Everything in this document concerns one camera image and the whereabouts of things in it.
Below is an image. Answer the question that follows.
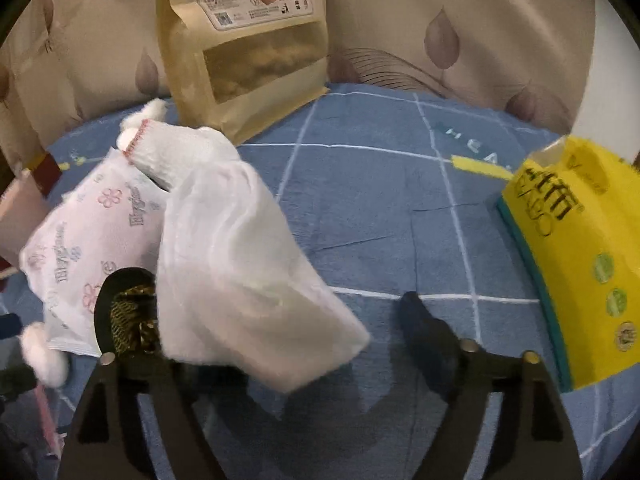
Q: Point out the white floral printed packet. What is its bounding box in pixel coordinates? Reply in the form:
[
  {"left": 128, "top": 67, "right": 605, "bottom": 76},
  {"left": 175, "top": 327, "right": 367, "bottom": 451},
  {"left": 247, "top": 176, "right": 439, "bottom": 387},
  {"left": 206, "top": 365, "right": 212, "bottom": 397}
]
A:
[{"left": 19, "top": 147, "right": 168, "bottom": 358}]

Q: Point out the red box gold lining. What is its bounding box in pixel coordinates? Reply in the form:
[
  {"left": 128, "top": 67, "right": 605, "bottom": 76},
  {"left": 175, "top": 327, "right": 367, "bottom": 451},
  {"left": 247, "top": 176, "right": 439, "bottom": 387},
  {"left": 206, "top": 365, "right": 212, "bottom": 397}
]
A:
[{"left": 27, "top": 152, "right": 63, "bottom": 197}]

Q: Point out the yellow tissue packet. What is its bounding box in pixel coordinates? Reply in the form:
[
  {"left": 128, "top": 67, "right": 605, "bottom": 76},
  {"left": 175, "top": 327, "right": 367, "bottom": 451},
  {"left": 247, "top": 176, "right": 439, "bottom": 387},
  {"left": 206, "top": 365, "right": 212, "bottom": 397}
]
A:
[{"left": 496, "top": 135, "right": 640, "bottom": 393}]

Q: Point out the blue checked bed sheet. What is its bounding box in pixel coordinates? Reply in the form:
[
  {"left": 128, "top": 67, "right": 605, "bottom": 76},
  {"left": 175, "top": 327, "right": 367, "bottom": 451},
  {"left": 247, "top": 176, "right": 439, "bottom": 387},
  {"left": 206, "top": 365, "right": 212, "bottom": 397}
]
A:
[{"left": 0, "top": 82, "right": 640, "bottom": 480}]

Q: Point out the kraft paper bag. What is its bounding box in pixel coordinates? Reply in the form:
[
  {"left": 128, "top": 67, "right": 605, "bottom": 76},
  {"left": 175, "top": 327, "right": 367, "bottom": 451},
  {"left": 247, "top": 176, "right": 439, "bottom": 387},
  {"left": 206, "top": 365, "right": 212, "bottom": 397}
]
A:
[{"left": 155, "top": 0, "right": 331, "bottom": 147}]

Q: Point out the white knit glove red trim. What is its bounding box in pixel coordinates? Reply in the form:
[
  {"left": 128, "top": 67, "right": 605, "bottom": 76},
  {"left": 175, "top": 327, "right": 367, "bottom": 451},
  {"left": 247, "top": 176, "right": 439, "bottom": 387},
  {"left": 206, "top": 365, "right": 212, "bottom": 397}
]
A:
[{"left": 116, "top": 99, "right": 243, "bottom": 193}]

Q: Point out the white fluffy ball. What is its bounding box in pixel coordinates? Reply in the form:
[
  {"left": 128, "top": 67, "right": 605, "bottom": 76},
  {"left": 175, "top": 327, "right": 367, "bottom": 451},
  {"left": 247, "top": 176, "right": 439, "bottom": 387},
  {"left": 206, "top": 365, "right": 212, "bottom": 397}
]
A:
[{"left": 20, "top": 322, "right": 70, "bottom": 388}]

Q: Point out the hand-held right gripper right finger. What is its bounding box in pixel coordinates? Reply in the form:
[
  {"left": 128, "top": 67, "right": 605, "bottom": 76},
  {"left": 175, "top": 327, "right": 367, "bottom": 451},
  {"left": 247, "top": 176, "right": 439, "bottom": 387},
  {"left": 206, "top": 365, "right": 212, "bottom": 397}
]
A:
[{"left": 399, "top": 291, "right": 583, "bottom": 480}]

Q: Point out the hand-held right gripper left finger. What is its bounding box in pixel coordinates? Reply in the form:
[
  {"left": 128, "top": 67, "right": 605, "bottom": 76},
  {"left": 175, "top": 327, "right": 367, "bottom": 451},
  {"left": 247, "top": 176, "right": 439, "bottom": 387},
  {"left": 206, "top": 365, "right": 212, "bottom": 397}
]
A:
[{"left": 57, "top": 267, "right": 228, "bottom": 480}]

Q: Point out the beige leaf printed quilt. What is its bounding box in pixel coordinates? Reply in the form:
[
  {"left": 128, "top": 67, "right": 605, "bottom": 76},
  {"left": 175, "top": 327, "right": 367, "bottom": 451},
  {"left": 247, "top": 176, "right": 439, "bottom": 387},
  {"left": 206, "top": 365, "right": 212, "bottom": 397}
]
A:
[{"left": 0, "top": 0, "right": 598, "bottom": 151}]

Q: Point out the white gauze cloth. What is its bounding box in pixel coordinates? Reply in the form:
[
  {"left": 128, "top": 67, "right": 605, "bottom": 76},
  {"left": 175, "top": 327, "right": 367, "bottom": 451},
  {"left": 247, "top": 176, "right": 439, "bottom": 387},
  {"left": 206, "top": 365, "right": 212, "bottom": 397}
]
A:
[{"left": 156, "top": 160, "right": 372, "bottom": 393}]

